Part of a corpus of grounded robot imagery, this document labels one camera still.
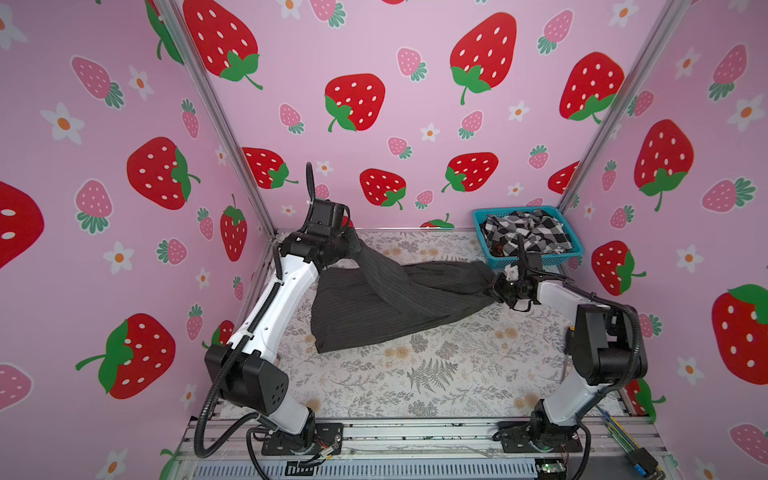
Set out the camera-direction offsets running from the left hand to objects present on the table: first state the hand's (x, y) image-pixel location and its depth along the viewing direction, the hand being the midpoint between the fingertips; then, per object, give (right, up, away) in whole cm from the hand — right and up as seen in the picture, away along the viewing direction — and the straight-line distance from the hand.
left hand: (355, 238), depth 80 cm
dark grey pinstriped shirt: (-1, -19, +19) cm, 26 cm away
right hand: (+40, -15, +16) cm, 46 cm away
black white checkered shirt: (+64, +4, +26) cm, 69 cm away
